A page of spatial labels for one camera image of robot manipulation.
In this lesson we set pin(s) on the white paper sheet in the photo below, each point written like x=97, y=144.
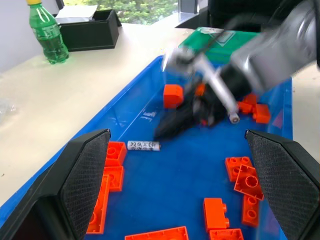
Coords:
x=75, y=13

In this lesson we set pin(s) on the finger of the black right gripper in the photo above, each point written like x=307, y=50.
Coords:
x=172, y=119
x=175, y=131

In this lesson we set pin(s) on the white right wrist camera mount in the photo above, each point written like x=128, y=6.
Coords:
x=220, y=87

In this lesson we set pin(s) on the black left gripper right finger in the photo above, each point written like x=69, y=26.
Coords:
x=287, y=180

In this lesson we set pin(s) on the long orange toy brick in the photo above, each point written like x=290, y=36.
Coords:
x=100, y=210

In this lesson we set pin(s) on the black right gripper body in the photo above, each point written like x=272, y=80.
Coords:
x=208, y=110

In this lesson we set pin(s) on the large orange toy plate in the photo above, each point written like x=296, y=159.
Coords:
x=160, y=235

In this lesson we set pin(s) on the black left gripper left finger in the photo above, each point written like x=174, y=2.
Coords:
x=75, y=180

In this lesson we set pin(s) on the black open box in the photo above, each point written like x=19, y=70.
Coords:
x=87, y=36

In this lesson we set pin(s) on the green plastic soda bottle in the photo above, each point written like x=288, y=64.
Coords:
x=50, y=42

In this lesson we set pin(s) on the blue plastic bin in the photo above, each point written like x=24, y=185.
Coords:
x=175, y=175

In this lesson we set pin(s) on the green plastic bin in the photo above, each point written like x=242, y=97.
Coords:
x=220, y=53

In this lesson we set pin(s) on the white cylindrical battery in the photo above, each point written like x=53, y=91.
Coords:
x=143, y=145

